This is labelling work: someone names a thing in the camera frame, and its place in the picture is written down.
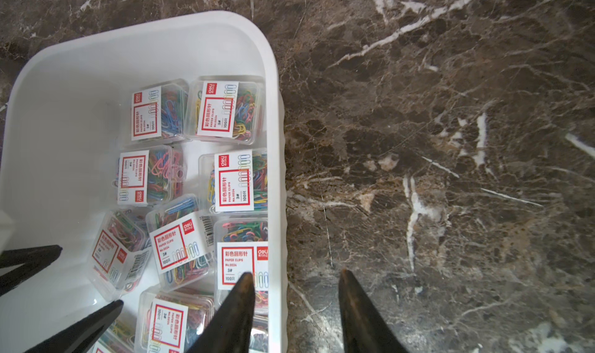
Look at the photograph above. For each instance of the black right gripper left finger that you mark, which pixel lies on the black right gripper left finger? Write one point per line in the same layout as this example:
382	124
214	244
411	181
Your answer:
230	328

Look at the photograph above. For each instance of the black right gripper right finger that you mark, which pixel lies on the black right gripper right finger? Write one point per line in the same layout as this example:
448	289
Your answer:
363	328

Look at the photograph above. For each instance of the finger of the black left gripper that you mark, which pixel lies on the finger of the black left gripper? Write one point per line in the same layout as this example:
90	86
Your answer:
26	263
81	336

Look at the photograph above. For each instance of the paper clip box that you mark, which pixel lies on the paper clip box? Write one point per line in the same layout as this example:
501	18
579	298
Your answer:
234	181
241	246
150	176
119	254
181	236
225	109
259	337
157	112
171	321

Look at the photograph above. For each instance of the white plastic storage tray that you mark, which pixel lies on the white plastic storage tray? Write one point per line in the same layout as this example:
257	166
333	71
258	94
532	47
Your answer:
63	138

